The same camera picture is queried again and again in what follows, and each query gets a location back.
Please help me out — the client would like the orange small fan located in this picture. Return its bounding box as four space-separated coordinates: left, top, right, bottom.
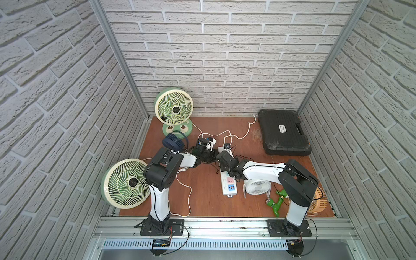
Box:
307 190 328 216

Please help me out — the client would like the white power cable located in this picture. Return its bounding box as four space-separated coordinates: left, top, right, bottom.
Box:
142 114 257 218

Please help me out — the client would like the green fan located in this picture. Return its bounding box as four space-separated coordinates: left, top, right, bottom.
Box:
154 87 194 139
100 158 150 209

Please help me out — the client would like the aluminium front rail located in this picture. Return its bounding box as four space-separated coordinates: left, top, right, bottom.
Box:
93 216 359 240

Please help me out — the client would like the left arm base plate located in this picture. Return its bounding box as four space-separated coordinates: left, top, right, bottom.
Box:
140 216 184 236

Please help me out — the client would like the white small desk fan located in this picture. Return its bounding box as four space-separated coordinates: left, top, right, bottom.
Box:
243 179 271 198

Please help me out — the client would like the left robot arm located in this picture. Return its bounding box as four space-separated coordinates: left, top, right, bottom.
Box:
144 137 218 226

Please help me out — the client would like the black tool case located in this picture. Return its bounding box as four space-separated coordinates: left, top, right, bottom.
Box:
258 109 312 157

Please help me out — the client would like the navy blue small fan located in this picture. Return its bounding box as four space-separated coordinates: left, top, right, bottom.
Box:
162 130 189 152

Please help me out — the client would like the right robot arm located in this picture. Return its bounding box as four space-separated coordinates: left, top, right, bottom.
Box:
216 150 319 228

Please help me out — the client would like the green fan at back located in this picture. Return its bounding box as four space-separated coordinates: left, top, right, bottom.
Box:
154 87 194 139

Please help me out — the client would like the green fan at left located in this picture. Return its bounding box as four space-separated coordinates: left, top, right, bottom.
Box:
100 158 150 209

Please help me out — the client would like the white power strip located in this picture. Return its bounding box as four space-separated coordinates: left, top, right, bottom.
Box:
218 143 237 198

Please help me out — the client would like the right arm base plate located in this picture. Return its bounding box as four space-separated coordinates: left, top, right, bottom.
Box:
266 219 312 237

